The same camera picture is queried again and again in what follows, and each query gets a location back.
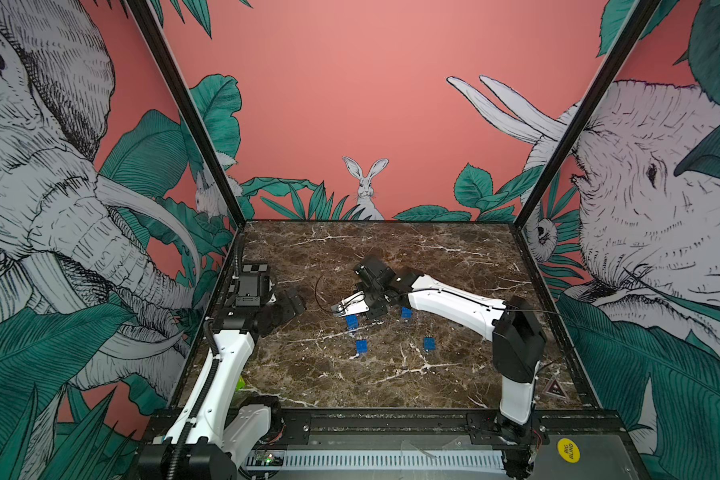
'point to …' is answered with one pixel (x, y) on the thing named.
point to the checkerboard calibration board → (255, 268)
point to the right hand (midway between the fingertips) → (356, 293)
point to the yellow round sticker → (569, 450)
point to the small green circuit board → (264, 457)
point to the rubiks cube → (240, 384)
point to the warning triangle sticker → (555, 389)
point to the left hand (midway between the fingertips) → (296, 304)
